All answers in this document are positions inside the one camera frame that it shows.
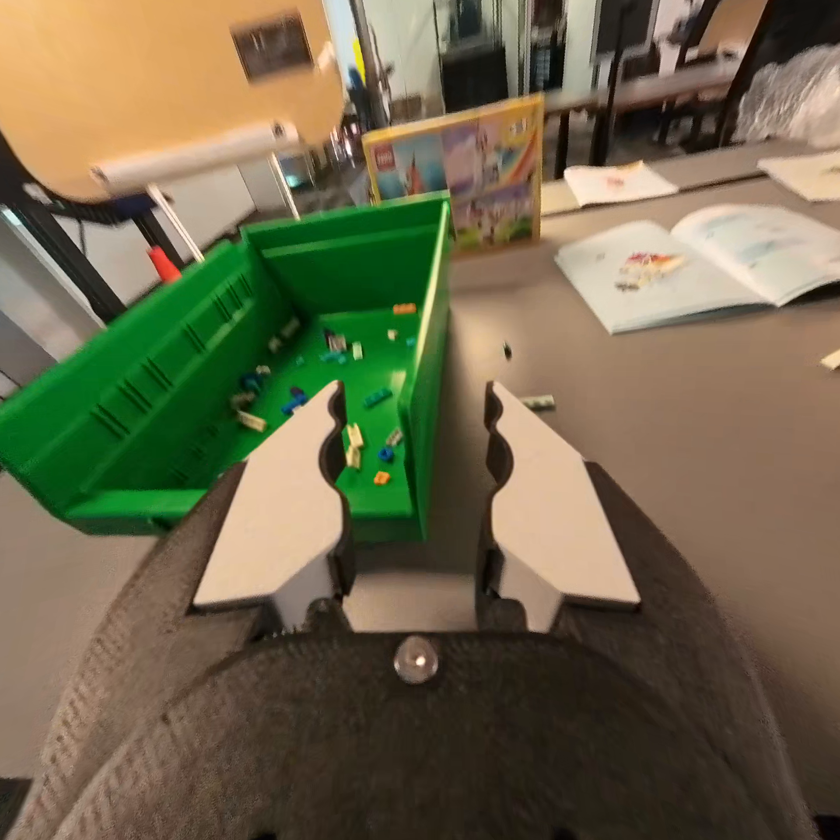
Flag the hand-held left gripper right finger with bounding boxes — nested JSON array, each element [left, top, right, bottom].
[[477, 381, 642, 633]]

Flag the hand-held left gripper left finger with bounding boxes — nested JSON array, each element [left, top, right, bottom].
[[192, 381, 357, 632]]

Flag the lego pieces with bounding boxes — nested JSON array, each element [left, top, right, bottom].
[[230, 303, 421, 487]]

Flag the green plastic bin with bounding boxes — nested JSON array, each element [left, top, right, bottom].
[[0, 192, 454, 544]]

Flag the colourful lego box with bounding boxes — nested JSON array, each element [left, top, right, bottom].
[[362, 93, 546, 253]]

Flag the open light blue instruction booklet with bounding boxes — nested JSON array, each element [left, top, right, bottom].
[[554, 203, 840, 336]]

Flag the thin white rod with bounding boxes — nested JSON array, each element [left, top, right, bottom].
[[146, 184, 206, 263]]

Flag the white booklet with colourful picture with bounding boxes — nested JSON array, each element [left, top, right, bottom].
[[563, 159, 680, 210]]

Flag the white tube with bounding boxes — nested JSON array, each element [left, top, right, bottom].
[[90, 121, 299, 191]]

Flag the white paper sheet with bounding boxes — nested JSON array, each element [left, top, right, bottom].
[[758, 151, 840, 203]]

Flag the long office table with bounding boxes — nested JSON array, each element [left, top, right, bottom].
[[545, 56, 749, 178]]

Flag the clear bubble wrap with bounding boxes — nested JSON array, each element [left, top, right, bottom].
[[731, 45, 840, 148]]

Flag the black metal frame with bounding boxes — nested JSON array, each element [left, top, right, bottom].
[[0, 131, 129, 322]]

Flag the wooden chair with black frame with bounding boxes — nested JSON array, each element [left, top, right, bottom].
[[656, 0, 775, 148]]

